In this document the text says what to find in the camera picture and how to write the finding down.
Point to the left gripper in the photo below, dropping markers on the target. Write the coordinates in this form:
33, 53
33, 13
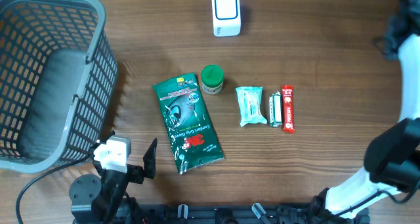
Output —
137, 173

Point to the green 3M gloves package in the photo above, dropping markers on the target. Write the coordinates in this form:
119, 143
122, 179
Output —
191, 134

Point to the green lid jar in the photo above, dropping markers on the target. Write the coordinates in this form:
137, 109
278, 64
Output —
212, 78

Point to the teal wet wipes pack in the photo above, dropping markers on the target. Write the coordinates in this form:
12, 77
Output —
249, 101

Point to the green white gum pack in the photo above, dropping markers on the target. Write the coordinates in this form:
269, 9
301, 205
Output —
275, 106

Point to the red Nescafe stick sachet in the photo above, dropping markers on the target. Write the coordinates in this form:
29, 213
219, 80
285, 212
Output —
288, 121

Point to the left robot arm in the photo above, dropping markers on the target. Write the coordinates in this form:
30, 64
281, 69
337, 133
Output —
103, 198

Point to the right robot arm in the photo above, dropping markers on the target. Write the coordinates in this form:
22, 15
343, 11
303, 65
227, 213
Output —
391, 161

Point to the white barcode scanner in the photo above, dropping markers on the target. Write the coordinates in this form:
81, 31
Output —
226, 18

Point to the grey plastic basket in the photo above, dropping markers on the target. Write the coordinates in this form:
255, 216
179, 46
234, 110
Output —
58, 73

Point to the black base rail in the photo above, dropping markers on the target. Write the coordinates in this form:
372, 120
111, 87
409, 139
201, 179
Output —
256, 213

